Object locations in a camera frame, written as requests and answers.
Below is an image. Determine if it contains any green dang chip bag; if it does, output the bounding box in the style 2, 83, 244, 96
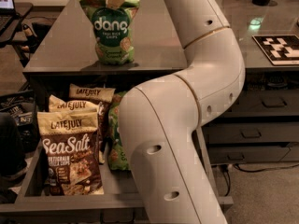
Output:
79, 0, 140, 65
108, 105, 130, 171
111, 91, 127, 106

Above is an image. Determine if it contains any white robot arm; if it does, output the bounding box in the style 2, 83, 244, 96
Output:
119, 0, 245, 224

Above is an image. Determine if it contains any back Late July chip bag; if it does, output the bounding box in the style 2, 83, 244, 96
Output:
69, 84, 115, 111

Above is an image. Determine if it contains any late july chip bag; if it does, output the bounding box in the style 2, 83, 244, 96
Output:
37, 109, 104, 196
49, 95, 112, 164
69, 84, 115, 111

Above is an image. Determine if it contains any middle Late July chip bag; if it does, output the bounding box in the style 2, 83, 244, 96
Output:
49, 95, 112, 164

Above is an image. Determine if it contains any front Late July chip bag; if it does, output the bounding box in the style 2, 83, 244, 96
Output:
37, 109, 104, 196

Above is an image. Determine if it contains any grey cabinet with counter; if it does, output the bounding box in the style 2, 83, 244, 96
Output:
24, 0, 299, 109

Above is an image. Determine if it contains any closed upper right drawer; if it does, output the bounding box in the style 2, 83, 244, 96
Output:
225, 90, 299, 118

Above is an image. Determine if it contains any closed drawer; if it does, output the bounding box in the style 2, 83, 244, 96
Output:
208, 142, 299, 164
225, 90, 299, 118
203, 122, 299, 144

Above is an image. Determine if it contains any closed middle right drawer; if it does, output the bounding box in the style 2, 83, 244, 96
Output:
203, 122, 299, 144

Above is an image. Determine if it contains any closed lower right drawer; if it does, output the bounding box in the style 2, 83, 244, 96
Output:
208, 142, 299, 164

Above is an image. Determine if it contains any black side desk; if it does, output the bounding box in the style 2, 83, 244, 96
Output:
0, 2, 34, 48

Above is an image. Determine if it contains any laptop computer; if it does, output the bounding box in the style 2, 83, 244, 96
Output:
0, 0, 16, 35

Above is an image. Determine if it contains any black crate with items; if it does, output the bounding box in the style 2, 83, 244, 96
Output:
0, 90, 39, 152

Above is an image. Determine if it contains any black white marker tag board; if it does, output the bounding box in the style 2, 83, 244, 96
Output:
252, 35, 299, 65

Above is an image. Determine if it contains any black cable on floor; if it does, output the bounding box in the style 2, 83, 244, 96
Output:
218, 161, 299, 197

